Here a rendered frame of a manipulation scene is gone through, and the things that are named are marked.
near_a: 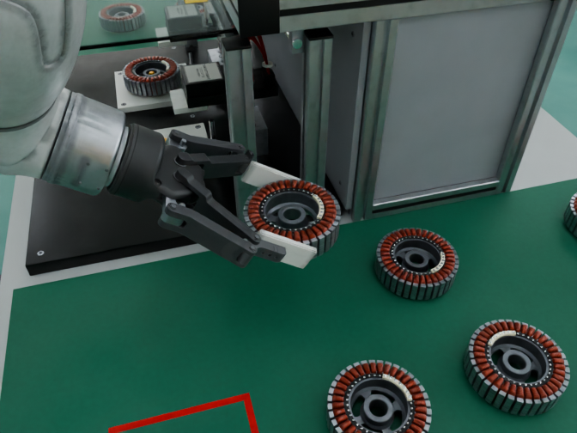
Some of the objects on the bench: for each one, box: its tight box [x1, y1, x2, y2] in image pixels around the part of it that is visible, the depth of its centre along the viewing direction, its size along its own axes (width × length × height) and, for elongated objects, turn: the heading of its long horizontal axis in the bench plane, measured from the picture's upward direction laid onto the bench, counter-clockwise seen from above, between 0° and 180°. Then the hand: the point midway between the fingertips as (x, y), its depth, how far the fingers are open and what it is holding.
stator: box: [326, 360, 432, 433], centre depth 60 cm, size 11×11×4 cm
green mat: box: [0, 179, 577, 433], centre depth 63 cm, size 94×61×1 cm, turn 106°
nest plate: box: [114, 63, 186, 113], centre depth 110 cm, size 15×15×1 cm
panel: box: [255, 21, 372, 210], centre depth 97 cm, size 1×66×30 cm, turn 16°
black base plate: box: [25, 40, 343, 276], centre depth 103 cm, size 47×64×2 cm
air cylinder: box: [254, 106, 269, 156], centre depth 95 cm, size 5×8×6 cm
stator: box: [374, 228, 459, 300], centre depth 76 cm, size 11×11×4 cm
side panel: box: [348, 0, 577, 223], centre depth 78 cm, size 28×3×32 cm, turn 106°
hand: (288, 216), depth 63 cm, fingers closed on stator, 11 cm apart
